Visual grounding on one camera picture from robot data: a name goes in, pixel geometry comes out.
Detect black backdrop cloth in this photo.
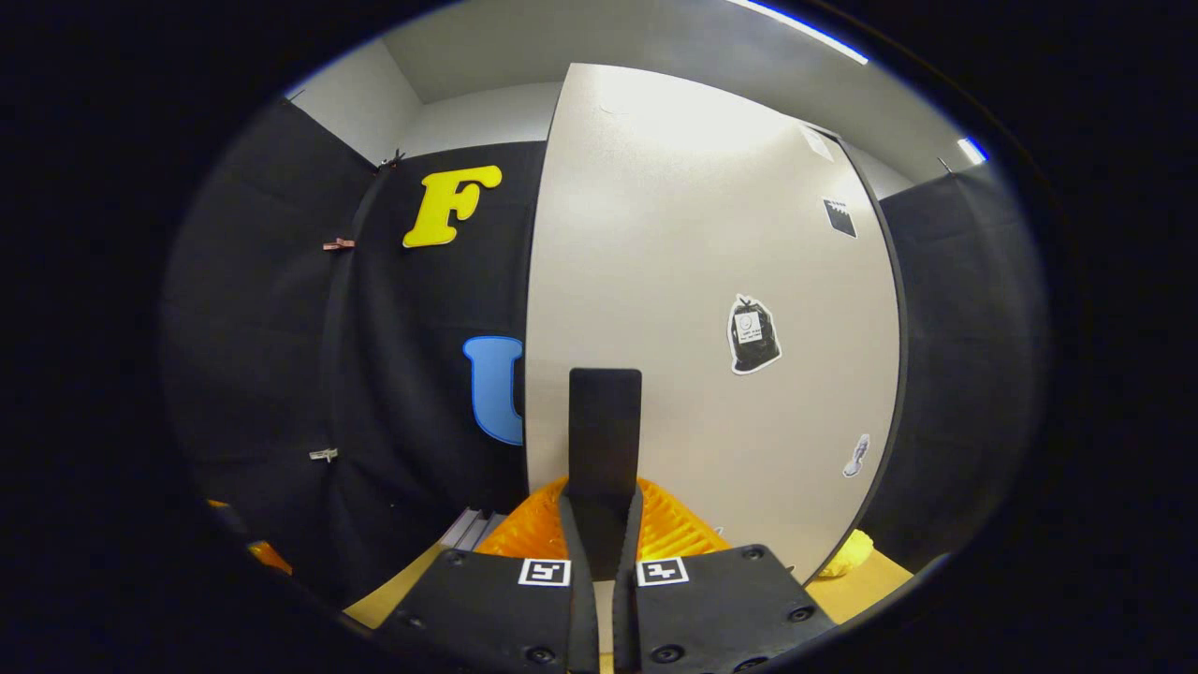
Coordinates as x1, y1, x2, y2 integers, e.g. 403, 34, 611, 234
159, 94, 1049, 609

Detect grey flat boards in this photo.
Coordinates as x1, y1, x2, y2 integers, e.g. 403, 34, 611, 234
440, 508, 511, 553

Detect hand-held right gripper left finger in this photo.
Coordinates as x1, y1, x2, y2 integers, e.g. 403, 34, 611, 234
374, 476, 600, 674

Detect black cabinet door handle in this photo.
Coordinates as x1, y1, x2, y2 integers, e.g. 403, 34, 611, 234
567, 368, 644, 581

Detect yellow round sponge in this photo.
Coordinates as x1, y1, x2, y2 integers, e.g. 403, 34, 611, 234
822, 529, 876, 579

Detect beige cabinet door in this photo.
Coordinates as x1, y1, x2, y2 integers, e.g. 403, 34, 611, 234
522, 62, 909, 600

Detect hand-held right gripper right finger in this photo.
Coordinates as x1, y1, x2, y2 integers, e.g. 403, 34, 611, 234
608, 477, 836, 674

